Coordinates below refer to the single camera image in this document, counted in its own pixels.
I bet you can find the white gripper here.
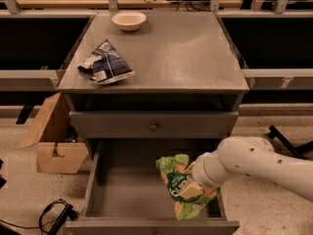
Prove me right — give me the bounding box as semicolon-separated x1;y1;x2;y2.
179;152;229;200

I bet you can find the green rice chip bag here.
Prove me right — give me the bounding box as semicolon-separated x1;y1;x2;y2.
156;154;218;220

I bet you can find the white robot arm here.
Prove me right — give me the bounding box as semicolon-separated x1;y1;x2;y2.
191;136;313;202

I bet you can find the open middle drawer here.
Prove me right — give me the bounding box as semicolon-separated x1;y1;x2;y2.
66;139;240;235

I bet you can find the grey drawer cabinet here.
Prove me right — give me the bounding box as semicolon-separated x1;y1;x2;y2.
56;10;250;235

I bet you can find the closed top drawer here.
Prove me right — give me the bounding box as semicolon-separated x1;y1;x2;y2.
69;111;238;139

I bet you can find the blue white chip bag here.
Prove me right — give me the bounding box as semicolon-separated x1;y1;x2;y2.
77;39;135;84

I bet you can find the black stand leg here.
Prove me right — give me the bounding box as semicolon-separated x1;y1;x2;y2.
267;125;313;160

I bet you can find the cardboard box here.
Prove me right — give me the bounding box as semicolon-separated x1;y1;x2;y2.
19;93;88;174

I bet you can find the white bowl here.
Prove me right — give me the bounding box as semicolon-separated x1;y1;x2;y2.
112;11;147;31

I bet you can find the black cable on floor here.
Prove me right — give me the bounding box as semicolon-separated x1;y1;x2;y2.
0;199;78;235

